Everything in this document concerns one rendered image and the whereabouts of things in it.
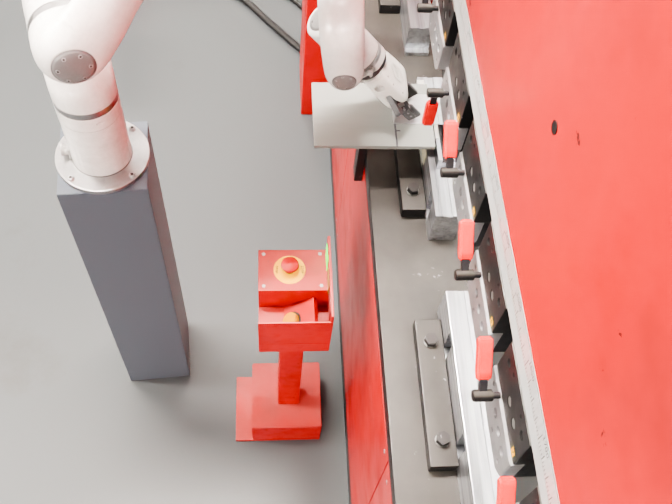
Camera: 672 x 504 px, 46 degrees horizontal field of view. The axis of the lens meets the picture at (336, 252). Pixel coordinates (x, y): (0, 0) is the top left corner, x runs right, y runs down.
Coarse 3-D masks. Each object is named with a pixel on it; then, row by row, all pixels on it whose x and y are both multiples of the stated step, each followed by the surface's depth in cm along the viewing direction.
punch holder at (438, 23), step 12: (444, 0) 151; (432, 12) 160; (444, 12) 151; (432, 24) 160; (444, 24) 151; (456, 24) 146; (432, 36) 160; (456, 36) 148; (432, 48) 160; (444, 48) 151; (444, 60) 154
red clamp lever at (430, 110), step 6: (432, 90) 145; (438, 90) 145; (444, 90) 146; (432, 96) 146; (438, 96) 146; (426, 102) 149; (432, 102) 148; (426, 108) 149; (432, 108) 149; (426, 114) 150; (432, 114) 150; (426, 120) 151; (432, 120) 152
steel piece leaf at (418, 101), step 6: (414, 96) 177; (420, 96) 177; (426, 96) 177; (402, 102) 176; (408, 102) 176; (414, 102) 176; (420, 102) 176; (420, 108) 176; (396, 120) 173; (402, 120) 173; (414, 120) 174; (420, 120) 174
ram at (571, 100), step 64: (512, 0) 110; (576, 0) 87; (640, 0) 72; (512, 64) 110; (576, 64) 87; (640, 64) 72; (512, 128) 110; (576, 128) 87; (640, 128) 72; (512, 192) 110; (576, 192) 87; (640, 192) 72; (576, 256) 87; (640, 256) 72; (512, 320) 110; (576, 320) 87; (640, 320) 72; (576, 384) 88; (640, 384) 72; (576, 448) 88; (640, 448) 73
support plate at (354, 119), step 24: (312, 96) 175; (336, 96) 176; (360, 96) 176; (336, 120) 172; (360, 120) 173; (384, 120) 173; (336, 144) 169; (360, 144) 169; (384, 144) 170; (408, 144) 170; (432, 144) 171
